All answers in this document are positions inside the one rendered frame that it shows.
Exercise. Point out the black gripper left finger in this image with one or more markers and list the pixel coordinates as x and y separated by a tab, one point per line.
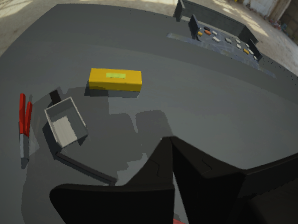
148	198

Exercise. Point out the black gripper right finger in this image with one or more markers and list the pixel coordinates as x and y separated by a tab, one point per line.
214	192

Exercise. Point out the yellow rectangular block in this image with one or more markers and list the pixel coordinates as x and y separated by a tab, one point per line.
118	79

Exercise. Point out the red rectangular block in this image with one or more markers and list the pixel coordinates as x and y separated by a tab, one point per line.
175	221

